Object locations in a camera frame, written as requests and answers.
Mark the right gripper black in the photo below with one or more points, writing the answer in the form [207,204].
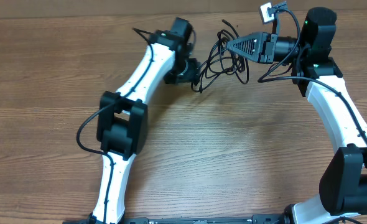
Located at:
[260,40]

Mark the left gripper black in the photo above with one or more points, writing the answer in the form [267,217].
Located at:
[190,74]

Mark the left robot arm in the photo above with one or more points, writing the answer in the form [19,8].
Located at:
[122,125]

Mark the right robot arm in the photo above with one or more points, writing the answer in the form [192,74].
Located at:
[306,61]

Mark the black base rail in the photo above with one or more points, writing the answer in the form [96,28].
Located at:
[255,219]

